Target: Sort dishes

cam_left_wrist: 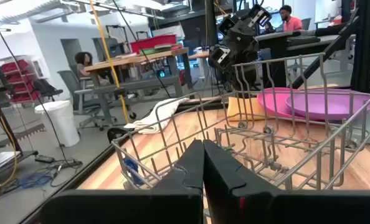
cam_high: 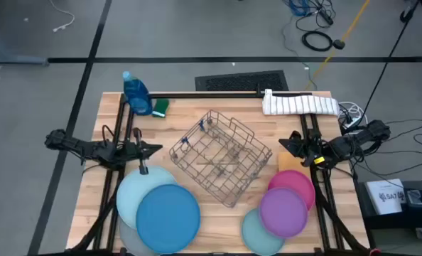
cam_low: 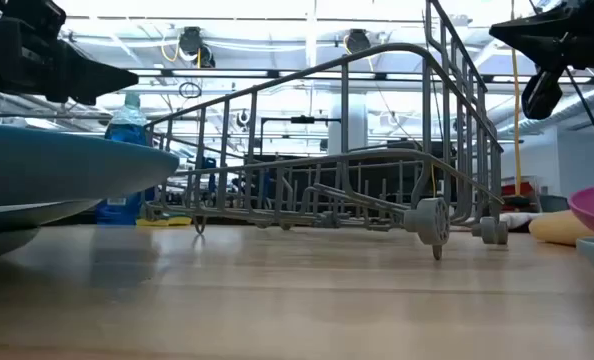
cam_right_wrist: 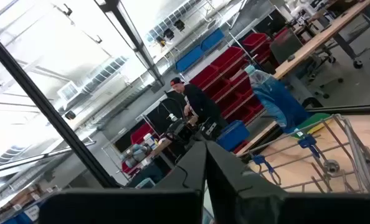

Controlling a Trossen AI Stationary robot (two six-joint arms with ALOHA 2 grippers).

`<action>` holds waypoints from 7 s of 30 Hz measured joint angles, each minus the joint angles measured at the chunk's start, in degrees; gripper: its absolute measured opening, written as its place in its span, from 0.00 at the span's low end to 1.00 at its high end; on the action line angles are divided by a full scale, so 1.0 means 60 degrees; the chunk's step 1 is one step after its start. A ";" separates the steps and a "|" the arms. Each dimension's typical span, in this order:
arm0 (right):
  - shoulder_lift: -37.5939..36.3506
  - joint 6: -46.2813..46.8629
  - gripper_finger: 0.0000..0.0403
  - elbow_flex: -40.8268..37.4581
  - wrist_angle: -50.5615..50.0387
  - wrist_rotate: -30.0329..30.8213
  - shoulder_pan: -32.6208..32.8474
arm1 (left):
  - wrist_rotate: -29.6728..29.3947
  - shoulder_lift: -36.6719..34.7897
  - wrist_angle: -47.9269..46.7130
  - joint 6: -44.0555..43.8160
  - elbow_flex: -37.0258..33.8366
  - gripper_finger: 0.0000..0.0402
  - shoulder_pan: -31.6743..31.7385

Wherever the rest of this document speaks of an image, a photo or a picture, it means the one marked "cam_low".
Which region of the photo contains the white striped towel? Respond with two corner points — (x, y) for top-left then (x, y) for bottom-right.
(499, 212), (546, 231)

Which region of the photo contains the thin black slanted pole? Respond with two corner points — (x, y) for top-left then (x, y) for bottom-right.
(564, 67), (594, 184)

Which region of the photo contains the grey wire dish rack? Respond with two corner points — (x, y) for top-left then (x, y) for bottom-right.
(144, 0), (509, 261)

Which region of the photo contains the large light blue plate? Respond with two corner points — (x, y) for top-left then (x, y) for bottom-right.
(0, 199), (102, 234)

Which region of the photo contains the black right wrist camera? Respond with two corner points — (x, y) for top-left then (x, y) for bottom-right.
(520, 68), (564, 121)

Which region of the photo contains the yellow hanging cable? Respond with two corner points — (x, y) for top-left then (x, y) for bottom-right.
(510, 0), (524, 197)

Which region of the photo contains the large dark blue plate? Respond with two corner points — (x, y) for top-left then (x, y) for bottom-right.
(0, 122), (181, 209)

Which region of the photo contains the red box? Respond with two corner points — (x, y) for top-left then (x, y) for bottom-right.
(500, 180), (537, 199)

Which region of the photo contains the green yellow sponge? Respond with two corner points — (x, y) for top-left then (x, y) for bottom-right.
(135, 214), (193, 228)

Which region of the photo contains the blue dish soap bottle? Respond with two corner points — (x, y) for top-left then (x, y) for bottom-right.
(95, 92), (156, 226)

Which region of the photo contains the black ceiling cord reel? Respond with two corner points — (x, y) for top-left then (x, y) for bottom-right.
(344, 28), (373, 54)
(178, 25), (217, 69)

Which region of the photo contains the grey bin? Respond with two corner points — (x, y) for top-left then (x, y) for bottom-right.
(538, 193), (572, 214)

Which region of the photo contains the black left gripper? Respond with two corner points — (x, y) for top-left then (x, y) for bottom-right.
(0, 18), (140, 106)

